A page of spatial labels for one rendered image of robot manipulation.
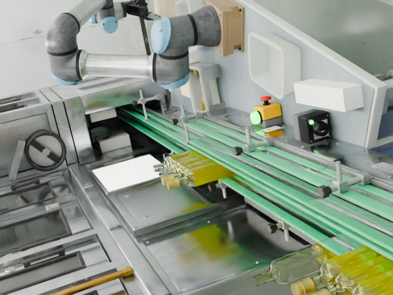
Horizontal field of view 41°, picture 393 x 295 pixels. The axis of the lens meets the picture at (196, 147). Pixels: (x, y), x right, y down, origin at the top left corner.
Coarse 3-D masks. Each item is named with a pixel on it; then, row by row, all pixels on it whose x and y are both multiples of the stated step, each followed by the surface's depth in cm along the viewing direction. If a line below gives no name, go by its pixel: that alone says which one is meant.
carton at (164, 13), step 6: (156, 0) 250; (162, 0) 242; (168, 0) 239; (174, 0) 240; (156, 6) 252; (162, 6) 244; (168, 6) 241; (174, 6) 242; (156, 12) 255; (162, 12) 246; (168, 12) 242; (174, 12) 244; (162, 18) 249
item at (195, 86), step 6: (192, 72) 236; (192, 78) 237; (198, 78) 237; (192, 84) 237; (198, 84) 238; (192, 90) 238; (198, 90) 239; (204, 90) 222; (192, 96) 238; (198, 96) 239; (204, 96) 223; (192, 102) 239; (198, 102) 240; (198, 108) 240
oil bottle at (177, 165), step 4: (200, 156) 206; (204, 156) 205; (184, 160) 204; (188, 160) 203; (192, 160) 202; (196, 160) 202; (200, 160) 202; (176, 164) 202; (180, 164) 200; (184, 164) 200; (176, 168) 200; (176, 172) 200
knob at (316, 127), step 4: (316, 124) 152; (320, 124) 152; (324, 124) 152; (316, 128) 152; (320, 128) 152; (324, 128) 151; (328, 128) 151; (316, 132) 152; (320, 132) 150; (324, 132) 152
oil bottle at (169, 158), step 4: (184, 152) 216; (188, 152) 214; (192, 152) 213; (196, 152) 213; (168, 156) 214; (172, 156) 213; (176, 156) 212; (180, 156) 211; (164, 160) 213; (168, 160) 210; (168, 164) 210
